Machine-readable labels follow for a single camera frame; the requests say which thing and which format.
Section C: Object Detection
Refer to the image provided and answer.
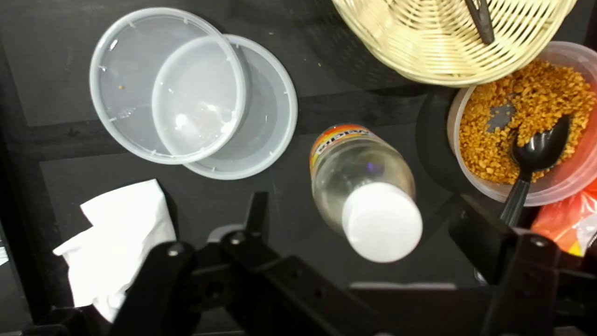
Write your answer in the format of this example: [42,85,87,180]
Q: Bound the black tongs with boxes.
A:
[464,0,497,48]

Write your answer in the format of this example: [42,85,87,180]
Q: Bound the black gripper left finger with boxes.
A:
[240,191,270,251]

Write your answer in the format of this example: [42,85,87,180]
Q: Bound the black plastic fork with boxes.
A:
[497,115,574,231]

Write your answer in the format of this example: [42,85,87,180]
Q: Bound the woven wicker basket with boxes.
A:
[330,0,578,91]

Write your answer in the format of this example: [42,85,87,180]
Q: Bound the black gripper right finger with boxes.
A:
[449,193,522,288]

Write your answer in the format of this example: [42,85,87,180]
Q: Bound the clear container of grains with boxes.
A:
[445,40,597,210]

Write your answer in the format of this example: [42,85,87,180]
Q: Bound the clear plastic round container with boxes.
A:
[87,7,249,169]

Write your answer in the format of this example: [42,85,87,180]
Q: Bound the orange snack bag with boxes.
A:
[529,180,597,260]

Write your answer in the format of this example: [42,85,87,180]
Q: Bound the clear plastic lid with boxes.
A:
[150,35,300,184]

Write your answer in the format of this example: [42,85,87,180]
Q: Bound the juice bottle with orange label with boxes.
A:
[307,122,425,266]

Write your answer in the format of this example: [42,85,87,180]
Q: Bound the crumpled white napkin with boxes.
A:
[52,178,178,326]

